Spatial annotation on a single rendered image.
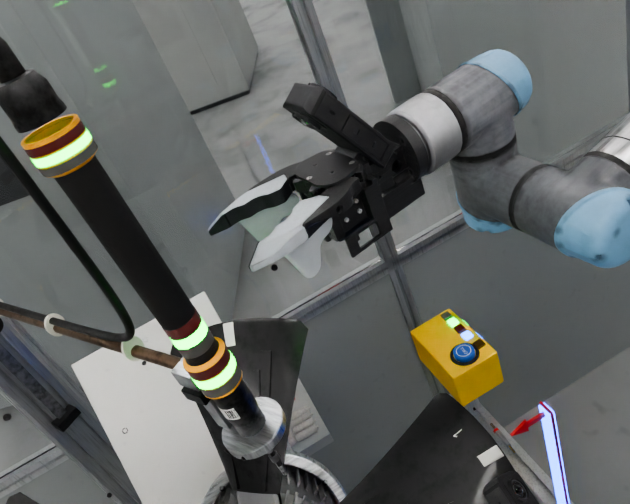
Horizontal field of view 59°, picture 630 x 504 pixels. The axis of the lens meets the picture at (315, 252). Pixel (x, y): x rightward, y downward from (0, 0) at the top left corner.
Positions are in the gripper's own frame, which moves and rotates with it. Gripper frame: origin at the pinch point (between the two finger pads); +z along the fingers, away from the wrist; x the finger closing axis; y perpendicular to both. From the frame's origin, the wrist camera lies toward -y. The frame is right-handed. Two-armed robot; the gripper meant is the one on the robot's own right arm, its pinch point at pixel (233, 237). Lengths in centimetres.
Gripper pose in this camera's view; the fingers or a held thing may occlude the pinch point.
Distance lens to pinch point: 50.9
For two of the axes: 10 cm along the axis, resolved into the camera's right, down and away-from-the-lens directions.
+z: -7.9, 5.5, -2.7
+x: -5.2, -3.5, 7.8
